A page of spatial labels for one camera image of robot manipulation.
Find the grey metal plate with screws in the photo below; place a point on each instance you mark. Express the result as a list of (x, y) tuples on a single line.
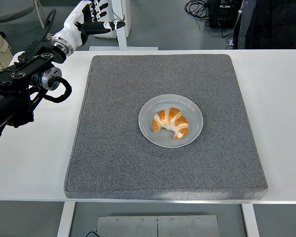
[(158, 227)]

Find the black electronics box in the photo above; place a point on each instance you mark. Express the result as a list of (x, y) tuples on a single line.
[(222, 14)]

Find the grey round plate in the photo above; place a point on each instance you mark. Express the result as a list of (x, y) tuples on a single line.
[(193, 116)]

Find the grey speckled mat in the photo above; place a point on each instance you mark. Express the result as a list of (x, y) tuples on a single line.
[(162, 168)]

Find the croissant bread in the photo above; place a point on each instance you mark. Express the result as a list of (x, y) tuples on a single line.
[(172, 116)]

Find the grey chair with casters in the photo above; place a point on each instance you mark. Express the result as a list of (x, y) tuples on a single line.
[(10, 10)]

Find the person in dark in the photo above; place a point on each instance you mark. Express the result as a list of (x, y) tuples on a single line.
[(273, 24)]

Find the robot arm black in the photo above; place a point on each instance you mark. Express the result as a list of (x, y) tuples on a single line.
[(10, 103)]

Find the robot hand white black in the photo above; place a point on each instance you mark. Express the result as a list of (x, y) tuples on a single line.
[(71, 27)]

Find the white table leg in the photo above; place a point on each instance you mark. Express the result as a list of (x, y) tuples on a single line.
[(251, 219), (65, 219)]

